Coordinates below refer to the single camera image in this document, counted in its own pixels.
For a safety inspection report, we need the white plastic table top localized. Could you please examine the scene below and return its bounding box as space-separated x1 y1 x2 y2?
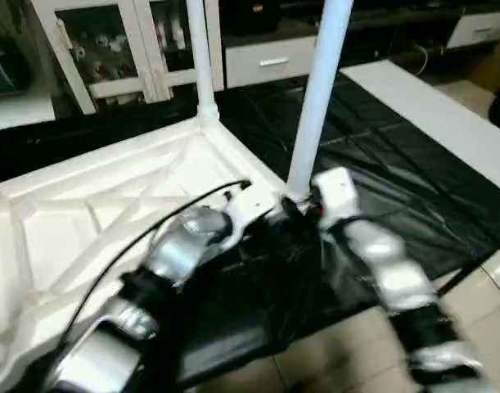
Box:
0 117 309 379

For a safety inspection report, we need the black table mat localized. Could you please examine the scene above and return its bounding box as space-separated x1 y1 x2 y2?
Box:
0 72 500 386

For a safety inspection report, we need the white drawer unit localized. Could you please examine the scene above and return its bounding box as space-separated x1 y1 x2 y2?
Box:
224 33 321 91

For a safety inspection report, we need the white flat board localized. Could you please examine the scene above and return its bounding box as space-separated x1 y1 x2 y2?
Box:
338 57 500 199

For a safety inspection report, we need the white glass door cabinet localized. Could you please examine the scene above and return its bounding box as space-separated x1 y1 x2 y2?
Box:
27 0 227 117

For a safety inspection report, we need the small white side cabinet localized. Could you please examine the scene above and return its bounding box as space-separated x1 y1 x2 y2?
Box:
445 8 500 50

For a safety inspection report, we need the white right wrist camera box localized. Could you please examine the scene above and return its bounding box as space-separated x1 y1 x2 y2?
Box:
312 167 363 232

